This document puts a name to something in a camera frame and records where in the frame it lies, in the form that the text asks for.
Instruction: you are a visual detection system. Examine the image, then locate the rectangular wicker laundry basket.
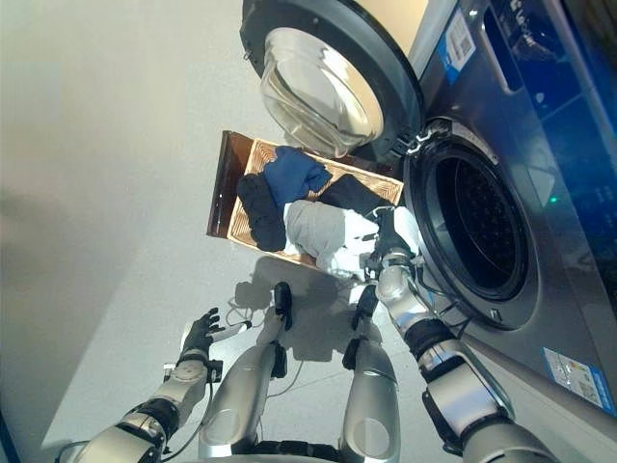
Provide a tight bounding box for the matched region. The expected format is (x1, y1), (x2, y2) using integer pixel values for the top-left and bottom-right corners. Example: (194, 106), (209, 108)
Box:
(226, 138), (405, 277)

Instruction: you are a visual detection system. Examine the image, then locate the white garment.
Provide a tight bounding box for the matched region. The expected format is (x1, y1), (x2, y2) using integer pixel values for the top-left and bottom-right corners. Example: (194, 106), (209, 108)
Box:
(283, 200), (420, 282)

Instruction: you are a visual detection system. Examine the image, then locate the silver robot leg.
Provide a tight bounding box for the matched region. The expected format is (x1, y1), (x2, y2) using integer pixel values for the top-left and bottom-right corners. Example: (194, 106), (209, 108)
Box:
(197, 282), (295, 459)
(336, 284), (402, 459)

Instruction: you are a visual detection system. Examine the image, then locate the silver left robot leg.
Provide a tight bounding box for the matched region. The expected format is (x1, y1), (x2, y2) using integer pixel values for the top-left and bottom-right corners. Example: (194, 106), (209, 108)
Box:
(197, 282), (295, 459)

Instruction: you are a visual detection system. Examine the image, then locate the black smooth garment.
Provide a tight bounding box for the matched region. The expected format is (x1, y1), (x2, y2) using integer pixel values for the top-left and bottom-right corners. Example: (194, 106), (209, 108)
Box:
(317, 176), (383, 217)

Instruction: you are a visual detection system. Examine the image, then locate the energy label sticker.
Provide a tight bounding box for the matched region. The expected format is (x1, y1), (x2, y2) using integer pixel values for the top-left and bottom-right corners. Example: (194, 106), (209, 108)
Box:
(542, 346), (617, 419)

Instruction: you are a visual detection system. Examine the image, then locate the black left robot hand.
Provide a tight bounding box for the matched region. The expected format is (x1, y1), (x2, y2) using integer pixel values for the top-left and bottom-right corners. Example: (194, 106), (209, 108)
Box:
(180, 308), (255, 361)

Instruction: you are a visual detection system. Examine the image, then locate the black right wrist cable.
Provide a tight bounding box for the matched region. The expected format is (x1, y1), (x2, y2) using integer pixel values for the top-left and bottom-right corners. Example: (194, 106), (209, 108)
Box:
(409, 259), (472, 339)

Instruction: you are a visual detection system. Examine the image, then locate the blue garment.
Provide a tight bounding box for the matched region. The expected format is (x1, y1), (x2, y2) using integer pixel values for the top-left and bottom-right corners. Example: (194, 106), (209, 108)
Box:
(262, 146), (333, 208)

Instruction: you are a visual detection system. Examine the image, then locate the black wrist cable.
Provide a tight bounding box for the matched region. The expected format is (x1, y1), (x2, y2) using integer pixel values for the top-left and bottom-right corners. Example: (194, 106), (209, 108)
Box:
(409, 259), (472, 339)
(161, 359), (226, 459)

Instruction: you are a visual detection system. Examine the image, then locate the round washing machine door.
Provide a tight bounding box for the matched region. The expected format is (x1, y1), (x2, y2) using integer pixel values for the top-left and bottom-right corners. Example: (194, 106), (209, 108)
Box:
(239, 0), (428, 160)

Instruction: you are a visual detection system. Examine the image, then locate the dark grey washing machine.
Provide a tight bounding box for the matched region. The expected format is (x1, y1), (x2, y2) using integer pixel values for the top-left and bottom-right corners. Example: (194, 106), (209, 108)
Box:
(402, 0), (617, 421)

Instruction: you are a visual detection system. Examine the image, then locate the grey robot torso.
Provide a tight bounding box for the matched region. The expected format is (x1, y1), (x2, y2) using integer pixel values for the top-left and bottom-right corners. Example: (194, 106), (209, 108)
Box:
(230, 441), (349, 463)

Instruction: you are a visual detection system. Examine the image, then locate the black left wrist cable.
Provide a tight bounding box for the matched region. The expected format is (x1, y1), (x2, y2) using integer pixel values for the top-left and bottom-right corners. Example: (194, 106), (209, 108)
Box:
(161, 359), (226, 459)

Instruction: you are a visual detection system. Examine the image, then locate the silver right robot leg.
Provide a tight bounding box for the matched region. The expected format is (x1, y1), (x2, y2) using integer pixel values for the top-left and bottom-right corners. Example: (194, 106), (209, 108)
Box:
(336, 284), (402, 459)

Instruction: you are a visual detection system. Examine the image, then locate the black fuzzy garment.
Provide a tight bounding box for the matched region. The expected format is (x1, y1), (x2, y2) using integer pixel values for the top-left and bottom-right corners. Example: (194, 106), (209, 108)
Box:
(235, 174), (289, 252)

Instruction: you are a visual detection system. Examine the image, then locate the white floor cable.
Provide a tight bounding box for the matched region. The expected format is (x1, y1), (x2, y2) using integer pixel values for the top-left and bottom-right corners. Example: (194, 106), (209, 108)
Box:
(224, 302), (309, 401)

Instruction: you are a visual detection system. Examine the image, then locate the blue code sticker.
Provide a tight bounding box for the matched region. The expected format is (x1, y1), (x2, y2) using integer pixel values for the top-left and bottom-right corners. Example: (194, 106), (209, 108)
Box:
(441, 7), (479, 82)

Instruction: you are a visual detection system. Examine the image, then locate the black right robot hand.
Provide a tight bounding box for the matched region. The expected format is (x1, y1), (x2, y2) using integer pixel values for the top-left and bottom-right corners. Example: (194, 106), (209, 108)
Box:
(359, 206), (419, 269)

